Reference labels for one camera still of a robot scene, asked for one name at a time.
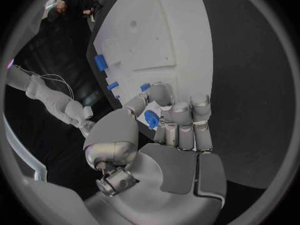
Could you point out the blue short cylinder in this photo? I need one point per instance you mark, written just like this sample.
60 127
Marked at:
101 62

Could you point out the white task board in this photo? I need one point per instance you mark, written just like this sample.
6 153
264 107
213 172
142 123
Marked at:
145 41

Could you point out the blue block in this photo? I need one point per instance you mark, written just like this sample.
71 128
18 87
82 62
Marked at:
145 87

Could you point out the person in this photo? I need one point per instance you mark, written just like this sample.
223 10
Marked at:
75 1

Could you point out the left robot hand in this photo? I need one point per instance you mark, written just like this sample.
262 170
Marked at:
173 168

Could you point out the blue peg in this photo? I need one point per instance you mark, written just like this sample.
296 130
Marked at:
112 85

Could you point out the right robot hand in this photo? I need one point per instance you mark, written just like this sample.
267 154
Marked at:
87 127

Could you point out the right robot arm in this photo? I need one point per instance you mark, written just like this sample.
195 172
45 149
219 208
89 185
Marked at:
51 97

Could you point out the small blue plug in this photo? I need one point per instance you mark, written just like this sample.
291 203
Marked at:
117 97

